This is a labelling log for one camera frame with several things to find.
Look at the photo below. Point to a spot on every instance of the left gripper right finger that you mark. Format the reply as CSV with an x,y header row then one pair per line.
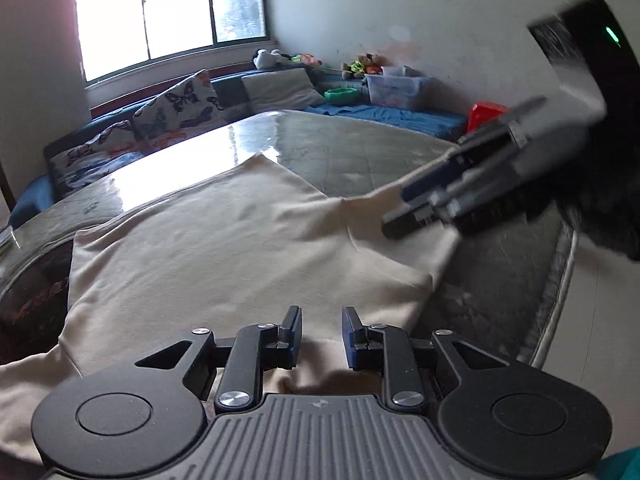
x,y
386,350

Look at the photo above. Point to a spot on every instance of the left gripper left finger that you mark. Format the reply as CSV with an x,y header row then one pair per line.
x,y
257,349

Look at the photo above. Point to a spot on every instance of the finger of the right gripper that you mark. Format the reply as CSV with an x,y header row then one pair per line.
x,y
440,174
425,214

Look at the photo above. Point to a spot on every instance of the cream beige garment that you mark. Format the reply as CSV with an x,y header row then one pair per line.
x,y
239,249

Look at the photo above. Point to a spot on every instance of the red plastic stool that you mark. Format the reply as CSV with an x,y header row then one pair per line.
x,y
483,112

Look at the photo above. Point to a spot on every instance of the clear plastic storage box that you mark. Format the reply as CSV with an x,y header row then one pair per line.
x,y
399,87

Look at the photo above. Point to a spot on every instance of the brown plush toys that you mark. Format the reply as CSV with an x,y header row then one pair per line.
x,y
365,64

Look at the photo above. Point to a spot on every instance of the green plastic bowl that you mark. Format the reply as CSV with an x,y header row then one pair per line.
x,y
343,96

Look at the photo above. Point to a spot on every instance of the colourful toys on sofa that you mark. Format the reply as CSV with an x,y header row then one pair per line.
x,y
306,59

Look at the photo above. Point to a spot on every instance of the grey cushion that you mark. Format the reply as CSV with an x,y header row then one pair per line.
x,y
281,90

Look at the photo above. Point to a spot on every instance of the panda plush toy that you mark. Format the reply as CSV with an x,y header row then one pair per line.
x,y
267,60

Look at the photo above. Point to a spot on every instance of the black induction cooktop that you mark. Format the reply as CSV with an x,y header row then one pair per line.
x,y
35,304

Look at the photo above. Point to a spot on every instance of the upright butterfly pillow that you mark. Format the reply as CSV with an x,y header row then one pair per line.
x,y
185,110

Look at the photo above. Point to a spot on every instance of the flat butterfly pillow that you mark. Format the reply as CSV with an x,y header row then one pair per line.
x,y
77,167

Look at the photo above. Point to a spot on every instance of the blue corner sofa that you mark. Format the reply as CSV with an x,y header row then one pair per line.
x,y
42,192

